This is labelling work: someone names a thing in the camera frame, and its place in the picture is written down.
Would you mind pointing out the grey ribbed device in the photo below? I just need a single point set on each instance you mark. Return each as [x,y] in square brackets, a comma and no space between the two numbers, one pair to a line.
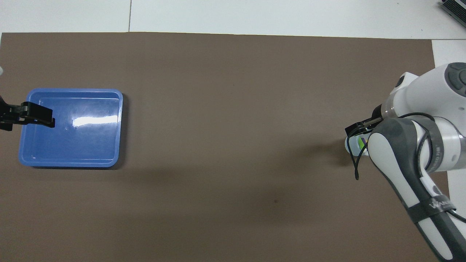
[457,9]

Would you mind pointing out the translucent plastic cup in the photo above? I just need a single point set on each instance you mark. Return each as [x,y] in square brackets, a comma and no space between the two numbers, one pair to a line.
[351,147]

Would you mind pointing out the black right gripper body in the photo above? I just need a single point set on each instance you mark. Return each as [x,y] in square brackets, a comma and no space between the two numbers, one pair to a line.
[376,113]

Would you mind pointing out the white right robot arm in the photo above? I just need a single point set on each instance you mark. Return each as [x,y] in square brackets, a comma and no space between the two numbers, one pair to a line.
[429,94]

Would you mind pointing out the blue plastic tray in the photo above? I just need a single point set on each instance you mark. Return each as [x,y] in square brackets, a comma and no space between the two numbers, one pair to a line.
[91,145]

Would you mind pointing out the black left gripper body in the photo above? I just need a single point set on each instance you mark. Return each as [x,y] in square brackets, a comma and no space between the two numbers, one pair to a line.
[2,111]

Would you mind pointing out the brown table mat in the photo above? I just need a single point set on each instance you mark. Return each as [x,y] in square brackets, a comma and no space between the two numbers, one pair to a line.
[218,109]

